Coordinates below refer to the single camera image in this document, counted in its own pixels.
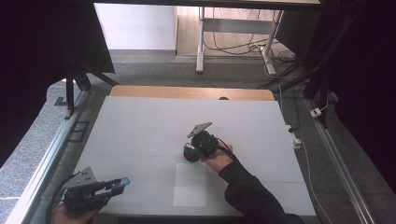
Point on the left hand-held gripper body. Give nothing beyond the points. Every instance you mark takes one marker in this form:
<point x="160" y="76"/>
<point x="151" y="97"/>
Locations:
<point x="84" y="196"/>

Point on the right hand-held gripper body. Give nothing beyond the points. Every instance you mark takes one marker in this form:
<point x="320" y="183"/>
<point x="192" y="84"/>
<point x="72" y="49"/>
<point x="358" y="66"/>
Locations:
<point x="205" y="144"/>

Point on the round red ink pad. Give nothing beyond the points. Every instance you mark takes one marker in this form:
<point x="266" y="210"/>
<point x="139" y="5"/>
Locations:
<point x="187" y="155"/>

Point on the blue stamp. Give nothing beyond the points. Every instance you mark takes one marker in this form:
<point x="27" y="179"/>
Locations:
<point x="125" y="181"/>

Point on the white paper sheet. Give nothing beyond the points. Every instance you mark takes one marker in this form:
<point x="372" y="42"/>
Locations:
<point x="190" y="189"/>

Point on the person's right hand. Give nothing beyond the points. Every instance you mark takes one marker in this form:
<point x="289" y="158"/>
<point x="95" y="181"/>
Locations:
<point x="219" y="158"/>

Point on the person's left hand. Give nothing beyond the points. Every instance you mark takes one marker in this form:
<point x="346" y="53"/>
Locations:
<point x="68" y="217"/>

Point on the small white adapter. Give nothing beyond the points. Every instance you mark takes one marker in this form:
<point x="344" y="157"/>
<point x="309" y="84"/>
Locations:
<point x="316" y="112"/>

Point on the black curtain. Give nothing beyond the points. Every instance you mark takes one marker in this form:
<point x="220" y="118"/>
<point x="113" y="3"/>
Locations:
<point x="31" y="62"/>
<point x="367" y="77"/>

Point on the aluminium rail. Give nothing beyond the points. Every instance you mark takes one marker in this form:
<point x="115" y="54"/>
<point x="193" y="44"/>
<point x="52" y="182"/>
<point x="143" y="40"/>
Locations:
<point x="339" y="168"/>
<point x="46" y="158"/>

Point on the black metal frame struts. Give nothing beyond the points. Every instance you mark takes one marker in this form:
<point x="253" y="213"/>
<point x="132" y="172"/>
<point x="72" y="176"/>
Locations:
<point x="70" y="93"/>
<point x="314" y="84"/>

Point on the white metal desk frame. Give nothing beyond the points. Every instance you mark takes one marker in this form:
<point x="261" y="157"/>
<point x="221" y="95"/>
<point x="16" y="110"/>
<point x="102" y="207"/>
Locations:
<point x="200" y="40"/>

